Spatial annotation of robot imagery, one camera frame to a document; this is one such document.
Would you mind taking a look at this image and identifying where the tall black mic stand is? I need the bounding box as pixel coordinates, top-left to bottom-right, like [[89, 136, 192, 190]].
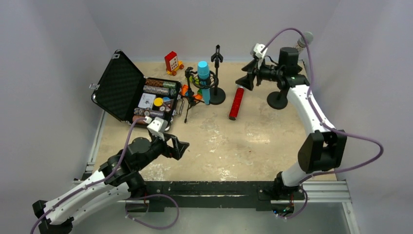
[[209, 44, 226, 105]]

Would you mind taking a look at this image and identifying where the red glitter microphone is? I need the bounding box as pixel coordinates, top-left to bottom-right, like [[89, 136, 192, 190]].
[[228, 86, 244, 120]]

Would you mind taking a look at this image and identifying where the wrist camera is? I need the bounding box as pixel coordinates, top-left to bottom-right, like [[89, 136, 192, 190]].
[[147, 117, 168, 141], [250, 43, 267, 68]]

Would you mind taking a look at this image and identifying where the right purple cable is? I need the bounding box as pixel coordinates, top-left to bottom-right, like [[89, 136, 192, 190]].
[[263, 27, 385, 185]]

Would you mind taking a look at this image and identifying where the blue toy microphone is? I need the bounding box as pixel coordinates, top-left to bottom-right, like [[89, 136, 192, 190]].
[[197, 61, 210, 105]]

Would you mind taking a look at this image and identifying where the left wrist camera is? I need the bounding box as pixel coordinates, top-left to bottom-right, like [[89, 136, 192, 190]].
[[147, 117, 168, 141]]

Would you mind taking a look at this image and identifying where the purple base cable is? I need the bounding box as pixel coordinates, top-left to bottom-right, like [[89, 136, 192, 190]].
[[125, 194, 180, 231]]

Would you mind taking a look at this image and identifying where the black base frame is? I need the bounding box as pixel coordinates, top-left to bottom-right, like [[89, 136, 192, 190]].
[[66, 180, 352, 214]]

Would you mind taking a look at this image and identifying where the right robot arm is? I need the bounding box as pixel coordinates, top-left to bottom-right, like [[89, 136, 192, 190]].
[[236, 43, 347, 199]]

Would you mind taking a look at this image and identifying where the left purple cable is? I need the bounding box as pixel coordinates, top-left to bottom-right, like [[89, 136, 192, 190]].
[[29, 117, 152, 234]]

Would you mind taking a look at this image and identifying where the black round-base mic stand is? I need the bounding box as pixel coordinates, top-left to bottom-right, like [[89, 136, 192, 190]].
[[267, 90, 288, 110]]

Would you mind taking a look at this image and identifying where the silver glitter microphone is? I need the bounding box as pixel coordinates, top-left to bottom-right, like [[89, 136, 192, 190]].
[[294, 32, 314, 54]]

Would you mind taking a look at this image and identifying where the tripod shock-mount mic stand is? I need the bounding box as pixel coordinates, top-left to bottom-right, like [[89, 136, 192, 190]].
[[183, 67, 215, 123]]

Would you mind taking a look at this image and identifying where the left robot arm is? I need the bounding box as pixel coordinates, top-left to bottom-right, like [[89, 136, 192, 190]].
[[30, 134, 189, 234]]

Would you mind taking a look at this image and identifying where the red toy block house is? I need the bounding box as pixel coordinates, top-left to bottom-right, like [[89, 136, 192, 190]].
[[164, 51, 184, 76]]

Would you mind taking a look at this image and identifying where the black poker chip case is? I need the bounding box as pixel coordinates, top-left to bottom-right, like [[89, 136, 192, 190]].
[[90, 50, 183, 131]]

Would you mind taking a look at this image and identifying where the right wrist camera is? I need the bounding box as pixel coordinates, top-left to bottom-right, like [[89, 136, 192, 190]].
[[250, 43, 267, 68]]

